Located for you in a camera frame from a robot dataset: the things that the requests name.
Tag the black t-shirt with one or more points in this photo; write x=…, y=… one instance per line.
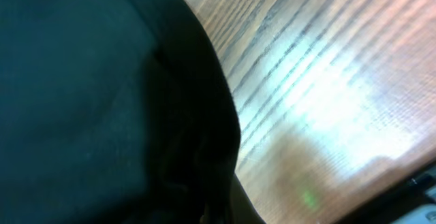
x=113, y=111

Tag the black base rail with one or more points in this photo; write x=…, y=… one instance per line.
x=412, y=200

